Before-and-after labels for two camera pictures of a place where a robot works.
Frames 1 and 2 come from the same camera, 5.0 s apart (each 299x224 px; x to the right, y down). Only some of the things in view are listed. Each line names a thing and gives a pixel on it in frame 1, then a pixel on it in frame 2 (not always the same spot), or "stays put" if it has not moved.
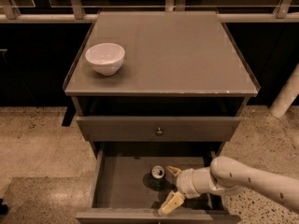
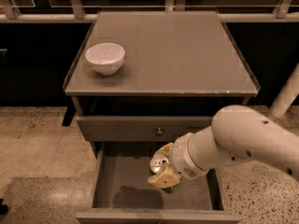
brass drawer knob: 159,132 stays put
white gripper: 184,183 → 181,158
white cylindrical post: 287,95 stays put
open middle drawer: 123,195 stays put
